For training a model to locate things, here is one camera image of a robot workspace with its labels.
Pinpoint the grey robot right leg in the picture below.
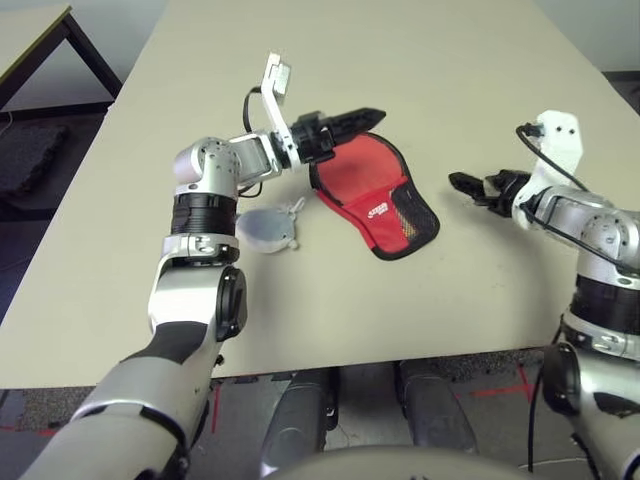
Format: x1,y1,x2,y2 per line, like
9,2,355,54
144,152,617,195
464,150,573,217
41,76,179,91
399,362,479,454

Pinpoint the black foam floor mat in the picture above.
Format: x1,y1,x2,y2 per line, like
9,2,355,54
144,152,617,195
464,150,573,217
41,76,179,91
0,124,69,199

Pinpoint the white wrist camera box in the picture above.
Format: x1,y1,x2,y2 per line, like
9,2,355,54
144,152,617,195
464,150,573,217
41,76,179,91
259,51,301,169
514,109,586,231

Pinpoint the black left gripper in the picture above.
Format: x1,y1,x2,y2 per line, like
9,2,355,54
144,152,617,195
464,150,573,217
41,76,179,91
290,107,387,164

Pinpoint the red black paddle case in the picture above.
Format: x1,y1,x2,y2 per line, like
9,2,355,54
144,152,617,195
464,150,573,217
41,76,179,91
308,130,441,261

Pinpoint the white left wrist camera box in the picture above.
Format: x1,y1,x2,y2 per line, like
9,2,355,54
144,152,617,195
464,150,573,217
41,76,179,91
259,51,301,169

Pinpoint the grey robot torso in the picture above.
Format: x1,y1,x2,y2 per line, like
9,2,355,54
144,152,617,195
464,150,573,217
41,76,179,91
264,446,531,480

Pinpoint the grey robot left leg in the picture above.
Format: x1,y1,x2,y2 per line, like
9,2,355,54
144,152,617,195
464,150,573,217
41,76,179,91
262,372,341,471

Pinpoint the grey drawstring pouch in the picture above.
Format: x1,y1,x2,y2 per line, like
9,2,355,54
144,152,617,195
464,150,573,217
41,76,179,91
235,197,306,254

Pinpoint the white floor cable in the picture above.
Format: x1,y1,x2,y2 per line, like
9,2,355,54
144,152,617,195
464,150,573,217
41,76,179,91
519,457,591,472

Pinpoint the flat black left wrist cable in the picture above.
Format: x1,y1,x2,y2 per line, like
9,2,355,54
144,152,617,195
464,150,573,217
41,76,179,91
243,87,266,134

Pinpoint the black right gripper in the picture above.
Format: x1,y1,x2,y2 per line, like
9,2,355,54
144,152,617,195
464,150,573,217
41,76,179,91
448,169,530,216

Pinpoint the grey robot leg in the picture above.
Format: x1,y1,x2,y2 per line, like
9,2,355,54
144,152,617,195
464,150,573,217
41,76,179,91
399,362,479,454
262,372,341,471

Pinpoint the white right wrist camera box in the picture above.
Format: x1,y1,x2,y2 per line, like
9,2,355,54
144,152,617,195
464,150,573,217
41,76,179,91
514,109,586,231

